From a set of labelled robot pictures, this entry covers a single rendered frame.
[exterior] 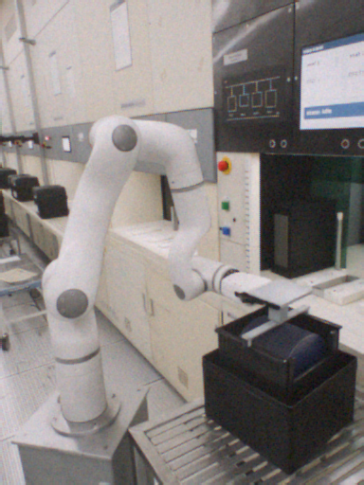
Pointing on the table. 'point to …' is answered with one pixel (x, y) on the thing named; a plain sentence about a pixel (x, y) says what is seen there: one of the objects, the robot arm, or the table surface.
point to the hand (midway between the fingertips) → (279, 298)
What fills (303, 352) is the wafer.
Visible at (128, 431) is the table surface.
